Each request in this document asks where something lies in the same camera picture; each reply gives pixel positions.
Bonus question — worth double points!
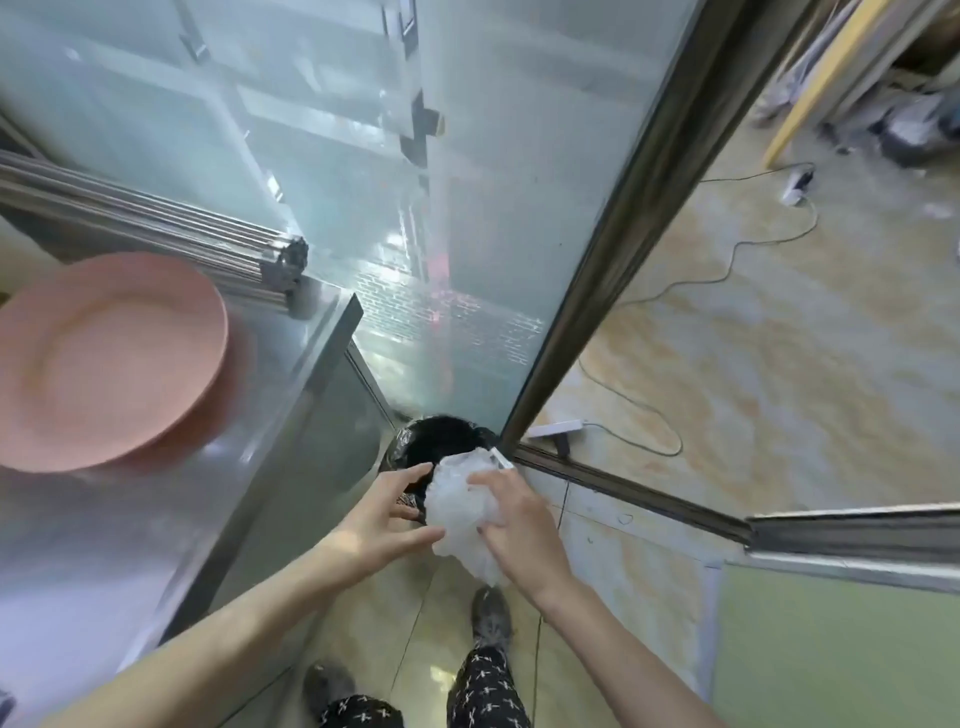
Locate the person's left hand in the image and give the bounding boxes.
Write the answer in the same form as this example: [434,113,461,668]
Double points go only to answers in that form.
[318,462,448,594]

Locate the metal door track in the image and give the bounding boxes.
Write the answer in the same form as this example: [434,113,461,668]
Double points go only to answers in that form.
[513,440,960,594]

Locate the white plug adapter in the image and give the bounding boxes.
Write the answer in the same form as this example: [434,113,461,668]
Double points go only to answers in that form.
[779,168,816,206]

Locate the person's left forearm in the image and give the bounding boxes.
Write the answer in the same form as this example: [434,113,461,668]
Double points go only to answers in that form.
[41,558,354,728]

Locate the pink plate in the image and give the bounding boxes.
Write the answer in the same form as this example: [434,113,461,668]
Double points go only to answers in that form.
[0,251,230,475]

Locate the clear plastic bag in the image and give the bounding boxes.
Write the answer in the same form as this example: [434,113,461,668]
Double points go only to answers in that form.
[425,447,517,586]

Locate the grey floor cable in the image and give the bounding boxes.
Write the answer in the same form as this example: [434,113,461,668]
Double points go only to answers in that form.
[575,163,820,457]

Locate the grey bundle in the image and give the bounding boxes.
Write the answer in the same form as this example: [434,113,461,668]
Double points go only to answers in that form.
[877,89,960,168]

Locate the person's right hand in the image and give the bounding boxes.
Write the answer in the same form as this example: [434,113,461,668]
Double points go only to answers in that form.
[477,468,579,610]

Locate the person's right forearm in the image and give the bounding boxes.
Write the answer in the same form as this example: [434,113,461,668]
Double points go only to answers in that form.
[539,581,725,728]

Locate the black bin with bag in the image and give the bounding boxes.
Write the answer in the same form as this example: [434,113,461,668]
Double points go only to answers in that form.
[378,414,502,526]

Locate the frosted glass sliding door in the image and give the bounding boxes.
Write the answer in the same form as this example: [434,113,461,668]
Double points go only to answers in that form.
[0,0,826,451]

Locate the pale green panel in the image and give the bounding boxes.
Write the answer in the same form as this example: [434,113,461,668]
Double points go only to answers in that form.
[712,562,960,728]

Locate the yellow plank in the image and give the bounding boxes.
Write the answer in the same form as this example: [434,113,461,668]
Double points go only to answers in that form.
[763,0,894,168]

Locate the rolled steel drying rack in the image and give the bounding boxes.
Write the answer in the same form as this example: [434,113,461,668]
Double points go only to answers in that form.
[0,149,310,316]

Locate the black patterned trousers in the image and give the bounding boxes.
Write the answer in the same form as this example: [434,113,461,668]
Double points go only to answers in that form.
[318,648,534,728]

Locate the stainless steel countertop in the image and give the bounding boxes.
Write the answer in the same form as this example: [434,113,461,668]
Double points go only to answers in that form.
[0,247,365,728]

